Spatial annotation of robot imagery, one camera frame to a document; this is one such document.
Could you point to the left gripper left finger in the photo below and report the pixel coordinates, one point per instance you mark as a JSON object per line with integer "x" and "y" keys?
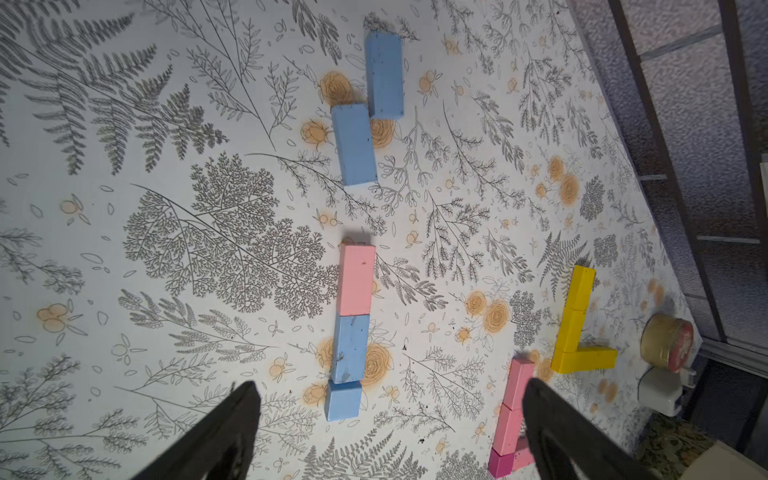
{"x": 220, "y": 446}

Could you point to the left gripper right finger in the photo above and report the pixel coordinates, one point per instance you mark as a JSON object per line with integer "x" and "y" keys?
{"x": 564, "y": 443}

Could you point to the pink block three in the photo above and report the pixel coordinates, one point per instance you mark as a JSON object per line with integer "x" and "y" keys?
{"x": 508, "y": 430}

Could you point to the magenta small cube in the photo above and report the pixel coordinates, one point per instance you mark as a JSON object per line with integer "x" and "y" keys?
{"x": 500, "y": 465}

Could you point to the small yellow cube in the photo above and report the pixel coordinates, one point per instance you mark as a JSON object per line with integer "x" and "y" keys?
{"x": 563, "y": 362}

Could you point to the pink block five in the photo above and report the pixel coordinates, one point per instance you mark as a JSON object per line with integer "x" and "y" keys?
{"x": 521, "y": 370}

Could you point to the yellow block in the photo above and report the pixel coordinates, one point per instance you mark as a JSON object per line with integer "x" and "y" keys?
{"x": 593, "y": 358}
{"x": 581, "y": 285}
{"x": 570, "y": 330}

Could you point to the blue block four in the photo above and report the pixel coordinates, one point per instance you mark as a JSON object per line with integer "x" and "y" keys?
{"x": 342, "y": 400}

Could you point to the blue block three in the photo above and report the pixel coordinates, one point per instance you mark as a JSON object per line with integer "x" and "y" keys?
{"x": 349, "y": 348}

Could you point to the pink block four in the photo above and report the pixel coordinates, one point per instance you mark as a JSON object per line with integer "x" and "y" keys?
{"x": 356, "y": 277}

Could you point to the blue block two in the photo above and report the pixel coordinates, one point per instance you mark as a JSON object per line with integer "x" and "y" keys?
{"x": 351, "y": 125}

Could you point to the blue block one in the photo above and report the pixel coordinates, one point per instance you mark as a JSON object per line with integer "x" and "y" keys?
{"x": 384, "y": 69}

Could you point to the pink block two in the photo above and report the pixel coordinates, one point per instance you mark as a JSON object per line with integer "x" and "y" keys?
{"x": 522, "y": 456}

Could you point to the small white box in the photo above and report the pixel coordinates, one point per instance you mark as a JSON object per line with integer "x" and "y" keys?
{"x": 661, "y": 390}

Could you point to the round red lid tin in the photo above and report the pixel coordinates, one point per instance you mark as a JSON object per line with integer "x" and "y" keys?
{"x": 667, "y": 342}

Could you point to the cream tote bag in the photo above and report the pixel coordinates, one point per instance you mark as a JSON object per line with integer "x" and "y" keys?
{"x": 671, "y": 448}

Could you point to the floral table mat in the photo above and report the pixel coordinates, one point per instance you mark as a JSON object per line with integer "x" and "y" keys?
{"x": 173, "y": 214}

